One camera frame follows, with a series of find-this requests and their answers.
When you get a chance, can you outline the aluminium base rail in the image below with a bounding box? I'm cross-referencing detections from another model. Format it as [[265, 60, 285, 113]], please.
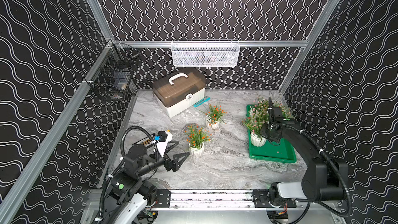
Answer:
[[83, 188, 340, 211]]

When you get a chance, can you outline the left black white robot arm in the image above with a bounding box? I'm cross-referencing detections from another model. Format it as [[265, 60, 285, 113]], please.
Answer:
[[92, 125, 190, 224]]

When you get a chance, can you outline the pink flower potted plant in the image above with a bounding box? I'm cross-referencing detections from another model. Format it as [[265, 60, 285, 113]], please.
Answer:
[[249, 96, 269, 117]]

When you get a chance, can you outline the red flower potted plant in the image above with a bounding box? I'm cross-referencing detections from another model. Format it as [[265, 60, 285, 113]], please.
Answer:
[[203, 104, 228, 131]]

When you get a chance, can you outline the green plastic storage tray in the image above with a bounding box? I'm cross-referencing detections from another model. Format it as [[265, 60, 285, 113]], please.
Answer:
[[246, 104, 297, 164]]

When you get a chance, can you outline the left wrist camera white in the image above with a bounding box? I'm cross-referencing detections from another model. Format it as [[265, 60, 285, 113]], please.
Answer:
[[154, 130, 173, 158]]

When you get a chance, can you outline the green grass potted plant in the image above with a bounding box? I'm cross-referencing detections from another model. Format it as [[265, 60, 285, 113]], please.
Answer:
[[280, 105, 293, 119]]

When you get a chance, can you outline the teal utility knife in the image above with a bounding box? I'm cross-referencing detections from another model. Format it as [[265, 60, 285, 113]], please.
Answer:
[[193, 96, 210, 107]]

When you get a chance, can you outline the white wire wall basket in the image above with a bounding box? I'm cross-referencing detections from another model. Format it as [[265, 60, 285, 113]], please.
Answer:
[[171, 39, 240, 67]]

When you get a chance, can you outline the pink red flower plant pot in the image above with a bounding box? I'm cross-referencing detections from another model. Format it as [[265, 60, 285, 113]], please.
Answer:
[[243, 111, 268, 147]]

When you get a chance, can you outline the white box brown lid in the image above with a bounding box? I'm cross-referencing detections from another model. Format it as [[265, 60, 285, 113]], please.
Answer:
[[152, 67, 206, 118]]

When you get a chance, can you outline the orange flower potted plant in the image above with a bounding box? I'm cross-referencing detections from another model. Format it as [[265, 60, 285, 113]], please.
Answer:
[[185, 124, 212, 159]]

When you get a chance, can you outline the black wire wall basket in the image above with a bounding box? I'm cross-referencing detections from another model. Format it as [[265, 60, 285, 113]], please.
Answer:
[[85, 40, 142, 102]]

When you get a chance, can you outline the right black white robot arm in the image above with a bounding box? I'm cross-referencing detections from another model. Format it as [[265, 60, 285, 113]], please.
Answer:
[[260, 99, 353, 217]]

